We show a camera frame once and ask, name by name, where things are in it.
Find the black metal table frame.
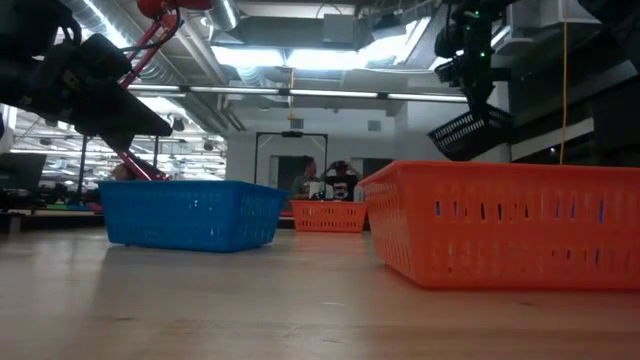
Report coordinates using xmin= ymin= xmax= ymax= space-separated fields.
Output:
xmin=0 ymin=209 xmax=104 ymax=234

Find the silver ventilation duct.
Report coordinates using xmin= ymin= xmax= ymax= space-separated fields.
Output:
xmin=62 ymin=0 xmax=169 ymax=87

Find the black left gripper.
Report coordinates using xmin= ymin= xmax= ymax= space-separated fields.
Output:
xmin=14 ymin=49 xmax=174 ymax=152

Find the long ceiling light tube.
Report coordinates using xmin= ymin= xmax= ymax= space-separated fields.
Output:
xmin=126 ymin=83 xmax=469 ymax=104

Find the blue plastic basket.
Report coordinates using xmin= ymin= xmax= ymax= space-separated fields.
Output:
xmin=97 ymin=179 xmax=287 ymax=254

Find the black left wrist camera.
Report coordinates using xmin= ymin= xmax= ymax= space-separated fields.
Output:
xmin=79 ymin=33 xmax=133 ymax=77

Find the black plastic basket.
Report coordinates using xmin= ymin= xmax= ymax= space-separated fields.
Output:
xmin=426 ymin=103 xmax=516 ymax=163

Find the black monitor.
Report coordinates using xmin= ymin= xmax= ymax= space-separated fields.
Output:
xmin=0 ymin=152 xmax=48 ymax=192

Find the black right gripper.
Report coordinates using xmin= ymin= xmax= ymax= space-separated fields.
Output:
xmin=435 ymin=55 xmax=513 ymax=124

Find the black rectangular stand frame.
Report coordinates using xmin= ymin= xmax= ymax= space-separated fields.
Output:
xmin=253 ymin=130 xmax=330 ymax=202

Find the orange plastic basket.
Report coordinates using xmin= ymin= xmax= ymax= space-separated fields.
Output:
xmin=290 ymin=199 xmax=368 ymax=234
xmin=358 ymin=160 xmax=640 ymax=292

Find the red desk lamp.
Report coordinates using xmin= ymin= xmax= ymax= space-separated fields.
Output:
xmin=115 ymin=0 xmax=217 ymax=182

